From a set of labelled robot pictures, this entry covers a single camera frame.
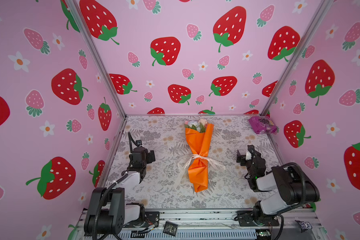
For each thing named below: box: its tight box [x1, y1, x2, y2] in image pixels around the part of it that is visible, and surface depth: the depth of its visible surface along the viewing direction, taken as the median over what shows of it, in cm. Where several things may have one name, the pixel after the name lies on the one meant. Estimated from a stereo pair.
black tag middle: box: [163, 221, 178, 237], surface depth 71 cm
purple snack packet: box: [248, 115, 280, 135], surface depth 110 cm
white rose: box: [188, 120, 199, 127], surface depth 109 cm
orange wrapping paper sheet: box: [185, 123, 215, 193], surface depth 92 cm
